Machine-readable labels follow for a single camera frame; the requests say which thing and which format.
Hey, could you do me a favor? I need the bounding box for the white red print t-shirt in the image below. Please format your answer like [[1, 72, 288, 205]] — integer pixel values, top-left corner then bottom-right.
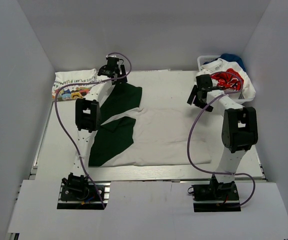
[[193, 57, 257, 103]]

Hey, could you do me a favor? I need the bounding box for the blue t-shirt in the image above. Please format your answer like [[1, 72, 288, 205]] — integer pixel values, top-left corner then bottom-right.
[[220, 53, 247, 72]]

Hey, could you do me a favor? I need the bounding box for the white green raglan t-shirt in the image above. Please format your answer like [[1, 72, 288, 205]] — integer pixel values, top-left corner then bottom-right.
[[88, 83, 213, 168]]

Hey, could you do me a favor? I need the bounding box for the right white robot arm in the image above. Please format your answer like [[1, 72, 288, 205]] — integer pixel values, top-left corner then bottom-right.
[[186, 72, 258, 200]]

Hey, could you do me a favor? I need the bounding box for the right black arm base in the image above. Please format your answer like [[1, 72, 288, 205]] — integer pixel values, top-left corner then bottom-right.
[[187, 177, 241, 213]]

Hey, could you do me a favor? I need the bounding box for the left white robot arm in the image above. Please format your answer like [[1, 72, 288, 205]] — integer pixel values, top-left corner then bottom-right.
[[74, 52, 131, 173]]

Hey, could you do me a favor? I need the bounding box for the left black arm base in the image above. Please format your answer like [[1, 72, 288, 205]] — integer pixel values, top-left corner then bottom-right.
[[57, 173, 110, 210]]

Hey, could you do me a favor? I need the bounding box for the white plastic basket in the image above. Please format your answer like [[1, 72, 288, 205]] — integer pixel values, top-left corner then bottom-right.
[[196, 54, 255, 108]]

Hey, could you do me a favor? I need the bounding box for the folded white cartoon t-shirt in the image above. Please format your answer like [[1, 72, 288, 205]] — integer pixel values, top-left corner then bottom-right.
[[51, 68, 97, 101]]

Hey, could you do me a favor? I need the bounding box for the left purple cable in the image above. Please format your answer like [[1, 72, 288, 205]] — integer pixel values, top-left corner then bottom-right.
[[54, 52, 132, 210]]

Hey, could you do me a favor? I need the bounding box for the purple cable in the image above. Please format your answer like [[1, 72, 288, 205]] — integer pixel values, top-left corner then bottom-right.
[[54, 52, 132, 210], [186, 71, 256, 207]]

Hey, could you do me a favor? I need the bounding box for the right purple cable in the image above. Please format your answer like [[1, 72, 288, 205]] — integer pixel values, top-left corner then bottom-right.
[[186, 71, 256, 207]]

